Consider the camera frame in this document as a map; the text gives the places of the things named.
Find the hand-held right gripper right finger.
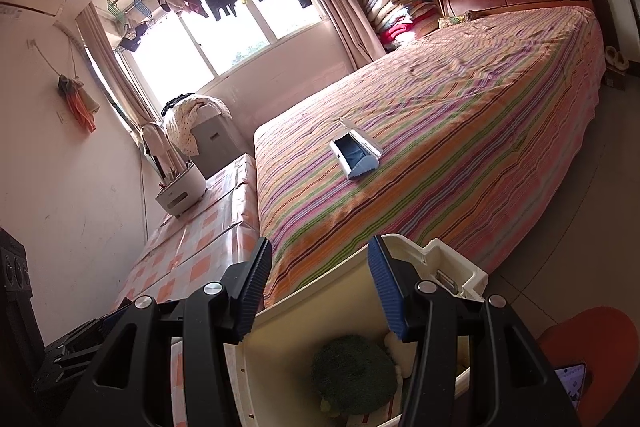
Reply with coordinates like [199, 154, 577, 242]
[367, 234, 583, 427]

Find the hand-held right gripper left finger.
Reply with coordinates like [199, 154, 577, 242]
[60, 237, 273, 427]

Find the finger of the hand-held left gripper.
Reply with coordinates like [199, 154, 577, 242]
[44, 307, 136, 365]

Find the cream plastic bin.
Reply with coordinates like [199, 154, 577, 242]
[222, 233, 488, 427]

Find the white plush toy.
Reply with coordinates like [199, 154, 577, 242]
[384, 329, 418, 378]

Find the green plush toy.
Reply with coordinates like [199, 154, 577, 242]
[311, 334, 398, 415]

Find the checkered cloth covered table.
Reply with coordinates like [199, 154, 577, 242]
[107, 153, 261, 427]

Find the open white glasses case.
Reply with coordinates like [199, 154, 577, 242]
[328, 118, 383, 180]

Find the grey plastic cabinet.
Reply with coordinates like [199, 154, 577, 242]
[192, 104, 246, 178]

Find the bed with striped sheet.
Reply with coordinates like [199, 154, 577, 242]
[253, 5, 607, 308]

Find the pale pink fabric cover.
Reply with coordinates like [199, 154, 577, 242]
[140, 123, 178, 180]

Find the dotted white cloth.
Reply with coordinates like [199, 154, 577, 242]
[161, 94, 232, 155]

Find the orange hanging cloth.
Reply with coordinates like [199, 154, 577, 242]
[57, 74, 100, 132]

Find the smartphone with lit screen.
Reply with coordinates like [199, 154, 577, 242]
[554, 361, 587, 412]

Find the orange round stool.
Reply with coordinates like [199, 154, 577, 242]
[536, 306, 640, 418]

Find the beige window curtain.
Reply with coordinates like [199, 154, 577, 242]
[315, 0, 386, 70]
[75, 4, 156, 128]

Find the bright window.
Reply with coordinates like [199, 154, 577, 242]
[120, 0, 333, 82]

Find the small green floral pillow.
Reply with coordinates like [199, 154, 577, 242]
[438, 12, 483, 28]

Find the pair of beige slippers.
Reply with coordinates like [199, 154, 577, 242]
[605, 46, 628, 70]

